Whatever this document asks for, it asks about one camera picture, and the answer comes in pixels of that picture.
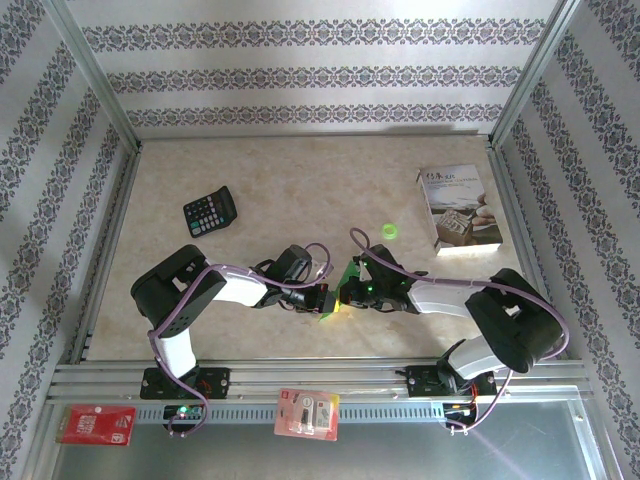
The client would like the pink blister pack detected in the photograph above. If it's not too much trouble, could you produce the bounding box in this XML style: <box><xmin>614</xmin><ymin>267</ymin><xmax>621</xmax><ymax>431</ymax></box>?
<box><xmin>273</xmin><ymin>387</ymin><xmax>341</xmax><ymax>442</ymax></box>

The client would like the black desk calculator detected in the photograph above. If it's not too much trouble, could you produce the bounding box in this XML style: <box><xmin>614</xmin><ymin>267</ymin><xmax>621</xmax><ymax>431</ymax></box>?
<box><xmin>182</xmin><ymin>185</ymin><xmax>239</xmax><ymax>240</ymax></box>

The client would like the steel shelf plate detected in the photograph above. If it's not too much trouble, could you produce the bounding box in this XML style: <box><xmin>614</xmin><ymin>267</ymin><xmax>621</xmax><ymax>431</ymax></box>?
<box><xmin>49</xmin><ymin>399</ymin><xmax>601</xmax><ymax>480</ymax></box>

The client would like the slotted grey cable duct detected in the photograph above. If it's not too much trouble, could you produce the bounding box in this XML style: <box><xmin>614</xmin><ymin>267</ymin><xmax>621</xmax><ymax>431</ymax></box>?
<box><xmin>134</xmin><ymin>402</ymin><xmax>474</xmax><ymax>425</ymax></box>

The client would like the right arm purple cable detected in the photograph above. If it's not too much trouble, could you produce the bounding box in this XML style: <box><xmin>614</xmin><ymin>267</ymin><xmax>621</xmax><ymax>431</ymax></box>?
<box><xmin>348</xmin><ymin>227</ymin><xmax>571</xmax><ymax>436</ymax></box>

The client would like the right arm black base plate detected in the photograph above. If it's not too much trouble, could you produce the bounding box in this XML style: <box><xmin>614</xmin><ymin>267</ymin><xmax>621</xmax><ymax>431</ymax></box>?
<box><xmin>405</xmin><ymin>364</ymin><xmax>499</xmax><ymax>400</ymax></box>

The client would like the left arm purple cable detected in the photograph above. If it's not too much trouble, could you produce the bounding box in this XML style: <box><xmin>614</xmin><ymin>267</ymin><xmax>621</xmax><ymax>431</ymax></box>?
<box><xmin>147</xmin><ymin>242</ymin><xmax>334</xmax><ymax>439</ymax></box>

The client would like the book with photo cover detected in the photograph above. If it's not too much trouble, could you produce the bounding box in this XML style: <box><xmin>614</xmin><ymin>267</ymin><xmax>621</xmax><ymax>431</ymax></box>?
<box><xmin>416</xmin><ymin>163</ymin><xmax>504</xmax><ymax>257</ymax></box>

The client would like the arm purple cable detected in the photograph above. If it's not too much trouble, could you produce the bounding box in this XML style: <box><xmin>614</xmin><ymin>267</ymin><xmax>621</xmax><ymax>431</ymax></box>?
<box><xmin>147</xmin><ymin>242</ymin><xmax>334</xmax><ymax>439</ymax></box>
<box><xmin>348</xmin><ymin>227</ymin><xmax>571</xmax><ymax>436</ymax></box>

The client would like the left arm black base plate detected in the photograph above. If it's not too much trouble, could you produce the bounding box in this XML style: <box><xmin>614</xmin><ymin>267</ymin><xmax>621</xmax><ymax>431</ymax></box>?
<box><xmin>139</xmin><ymin>367</ymin><xmax>232</xmax><ymax>401</ymax></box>

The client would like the aluminium mounting rail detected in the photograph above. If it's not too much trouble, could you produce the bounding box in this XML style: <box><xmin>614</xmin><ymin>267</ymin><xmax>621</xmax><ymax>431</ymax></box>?
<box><xmin>47</xmin><ymin>355</ymin><xmax>594</xmax><ymax>405</ymax></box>

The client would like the green square paper sheet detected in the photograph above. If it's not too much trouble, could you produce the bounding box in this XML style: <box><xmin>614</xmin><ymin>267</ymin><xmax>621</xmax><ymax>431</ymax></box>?
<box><xmin>318</xmin><ymin>262</ymin><xmax>364</xmax><ymax>324</ymax></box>

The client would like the aluminium side rail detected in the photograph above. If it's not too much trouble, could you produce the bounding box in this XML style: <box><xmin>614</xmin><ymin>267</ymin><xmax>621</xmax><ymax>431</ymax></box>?
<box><xmin>485</xmin><ymin>139</ymin><xmax>571</xmax><ymax>361</ymax></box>
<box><xmin>67</xmin><ymin>142</ymin><xmax>146</xmax><ymax>365</ymax></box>

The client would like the aluminium table edge rail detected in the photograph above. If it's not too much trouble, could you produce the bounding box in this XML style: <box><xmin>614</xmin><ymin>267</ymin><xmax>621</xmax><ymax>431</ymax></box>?
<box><xmin>137</xmin><ymin>130</ymin><xmax>494</xmax><ymax>142</ymax></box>

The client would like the aluminium frame post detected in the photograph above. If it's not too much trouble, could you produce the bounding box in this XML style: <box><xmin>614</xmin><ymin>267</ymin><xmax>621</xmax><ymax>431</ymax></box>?
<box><xmin>487</xmin><ymin>0</ymin><xmax>587</xmax><ymax>151</ymax></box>
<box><xmin>42</xmin><ymin>0</ymin><xmax>144</xmax><ymax>151</ymax></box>

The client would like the red card package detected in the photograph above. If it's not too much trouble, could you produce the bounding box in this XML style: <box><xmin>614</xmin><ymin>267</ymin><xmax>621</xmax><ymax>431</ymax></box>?
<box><xmin>55</xmin><ymin>403</ymin><xmax>137</xmax><ymax>448</ymax></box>

